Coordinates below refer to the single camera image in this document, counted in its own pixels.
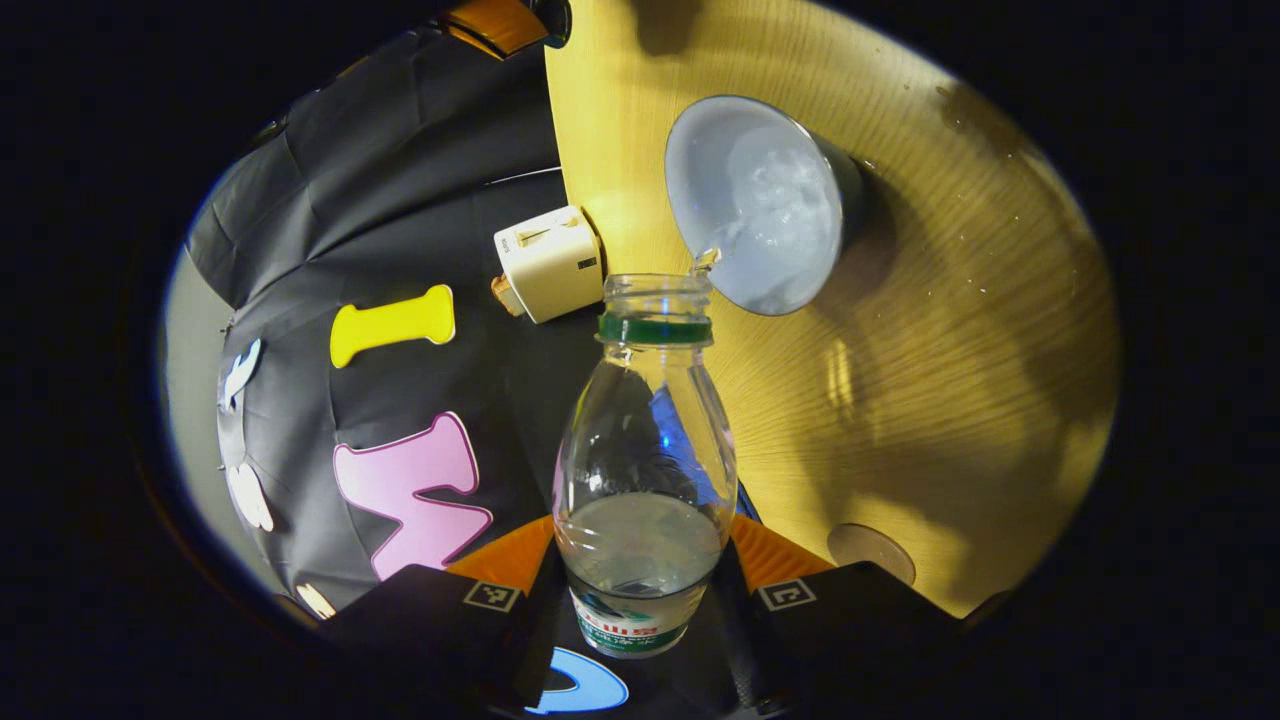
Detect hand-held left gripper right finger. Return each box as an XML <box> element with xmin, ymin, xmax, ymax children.
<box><xmin>700</xmin><ymin>513</ymin><xmax>966</xmax><ymax>716</ymax></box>

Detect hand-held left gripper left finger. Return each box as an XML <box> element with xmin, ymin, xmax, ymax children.
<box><xmin>318</xmin><ymin>515</ymin><xmax>571</xmax><ymax>706</ymax></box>

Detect round brown coaster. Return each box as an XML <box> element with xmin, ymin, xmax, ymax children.
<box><xmin>827</xmin><ymin>523</ymin><xmax>917</xmax><ymax>587</ymax></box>

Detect clear plastic water bottle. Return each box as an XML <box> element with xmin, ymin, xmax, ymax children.
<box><xmin>552</xmin><ymin>273</ymin><xmax>739</xmax><ymax>659</ymax></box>

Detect teacup with white inside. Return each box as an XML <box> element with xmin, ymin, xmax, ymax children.
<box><xmin>664</xmin><ymin>95</ymin><xmax>867</xmax><ymax>318</ymax></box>

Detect black backdrop cloth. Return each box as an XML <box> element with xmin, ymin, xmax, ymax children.
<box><xmin>185</xmin><ymin>20</ymin><xmax>761</xmax><ymax>716</ymax></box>

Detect white toaster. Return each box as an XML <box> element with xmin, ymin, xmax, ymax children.
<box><xmin>493</xmin><ymin>205</ymin><xmax>605</xmax><ymax>325</ymax></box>

